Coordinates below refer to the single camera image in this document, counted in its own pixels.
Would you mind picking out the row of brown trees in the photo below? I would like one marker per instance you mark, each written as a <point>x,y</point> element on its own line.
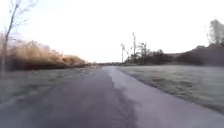
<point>36,55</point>

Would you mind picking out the grey asphalt path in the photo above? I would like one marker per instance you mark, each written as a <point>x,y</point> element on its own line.
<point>100,103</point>

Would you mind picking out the frosty grass field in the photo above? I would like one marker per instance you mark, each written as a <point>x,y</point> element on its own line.
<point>176,81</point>
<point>33,81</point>

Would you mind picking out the dark wooded bank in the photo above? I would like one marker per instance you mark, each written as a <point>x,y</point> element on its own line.
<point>193,55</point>

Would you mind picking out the bare thin tree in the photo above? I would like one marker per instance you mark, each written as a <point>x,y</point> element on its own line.
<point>8,36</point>
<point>122,53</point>
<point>134,46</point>

